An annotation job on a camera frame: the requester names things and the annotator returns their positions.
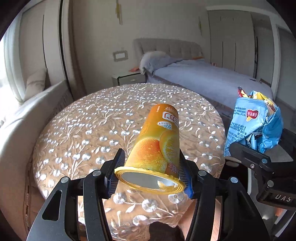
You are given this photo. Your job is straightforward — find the white square trash bin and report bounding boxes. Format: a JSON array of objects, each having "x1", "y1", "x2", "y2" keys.
[{"x1": 247, "y1": 168, "x2": 253, "y2": 194}]

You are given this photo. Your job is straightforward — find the round embroidered beige tablecloth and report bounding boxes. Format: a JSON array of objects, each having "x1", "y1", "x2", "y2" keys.
[{"x1": 33, "y1": 83, "x2": 225, "y2": 240}]

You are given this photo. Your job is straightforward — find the beige wardrobe doors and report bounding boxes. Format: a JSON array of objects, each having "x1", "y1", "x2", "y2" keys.
[{"x1": 208, "y1": 10, "x2": 274, "y2": 84}]

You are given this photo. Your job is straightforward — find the white bed pillow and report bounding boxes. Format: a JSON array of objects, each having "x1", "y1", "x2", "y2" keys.
[{"x1": 139, "y1": 51, "x2": 171, "y2": 75}]

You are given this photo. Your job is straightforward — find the bed with lavender duvet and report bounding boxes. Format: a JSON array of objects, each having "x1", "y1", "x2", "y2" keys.
[{"x1": 139, "y1": 55, "x2": 275, "y2": 121}]

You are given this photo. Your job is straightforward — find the beige tufted headboard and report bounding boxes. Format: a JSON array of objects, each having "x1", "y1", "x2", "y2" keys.
[{"x1": 133, "y1": 38, "x2": 205, "y2": 64}]

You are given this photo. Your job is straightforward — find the gold wall sconce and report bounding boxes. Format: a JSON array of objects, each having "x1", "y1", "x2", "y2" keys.
[{"x1": 115, "y1": 0, "x2": 122, "y2": 25}]

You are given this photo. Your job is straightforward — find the framed wall switch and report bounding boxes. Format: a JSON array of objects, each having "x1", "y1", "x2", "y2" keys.
[{"x1": 112, "y1": 50, "x2": 128, "y2": 62}]

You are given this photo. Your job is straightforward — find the blue chip bag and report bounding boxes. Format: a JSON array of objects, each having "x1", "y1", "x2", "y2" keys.
[{"x1": 224, "y1": 87, "x2": 283, "y2": 157}]

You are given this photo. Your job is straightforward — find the orange item on nightstand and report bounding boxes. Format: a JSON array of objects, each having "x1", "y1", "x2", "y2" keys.
[{"x1": 129, "y1": 67, "x2": 139, "y2": 72}]

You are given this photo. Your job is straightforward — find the beige throw pillow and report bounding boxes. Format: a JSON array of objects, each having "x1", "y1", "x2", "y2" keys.
[{"x1": 24, "y1": 68, "x2": 51, "y2": 101}]

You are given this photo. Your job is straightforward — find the sheer white curtain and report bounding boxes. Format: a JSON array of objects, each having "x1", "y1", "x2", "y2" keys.
[{"x1": 1, "y1": 14, "x2": 26, "y2": 106}]

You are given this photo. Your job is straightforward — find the grey white nightstand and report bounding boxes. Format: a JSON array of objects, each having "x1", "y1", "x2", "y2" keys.
[{"x1": 112, "y1": 71, "x2": 146, "y2": 87}]

